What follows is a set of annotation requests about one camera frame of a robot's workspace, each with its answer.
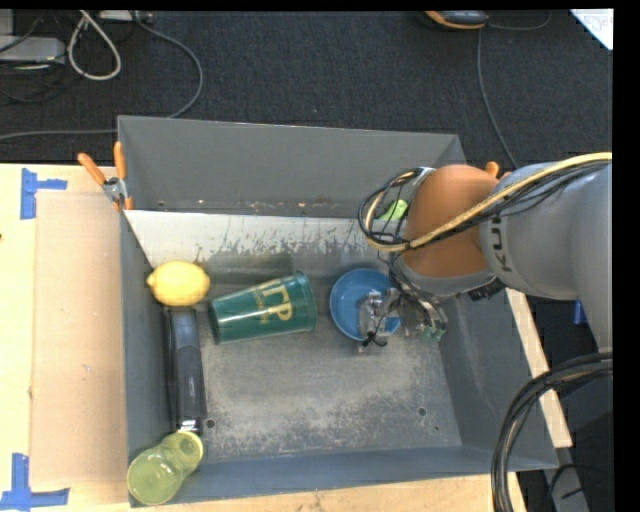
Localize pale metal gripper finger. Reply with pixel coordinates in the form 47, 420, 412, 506
369, 303, 402, 347
357, 290, 387, 336

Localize blue bowl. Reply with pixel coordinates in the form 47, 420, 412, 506
328, 267, 404, 343

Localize bright green object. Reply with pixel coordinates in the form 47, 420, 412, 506
376, 198, 411, 222

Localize grey metal bin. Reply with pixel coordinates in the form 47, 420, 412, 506
116, 114, 561, 508

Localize dark green cup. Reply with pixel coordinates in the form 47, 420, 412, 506
207, 270, 319, 346

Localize yellow lemon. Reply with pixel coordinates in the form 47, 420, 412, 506
145, 260, 212, 308

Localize pale brown flat board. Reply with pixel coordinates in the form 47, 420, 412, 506
28, 191, 132, 504

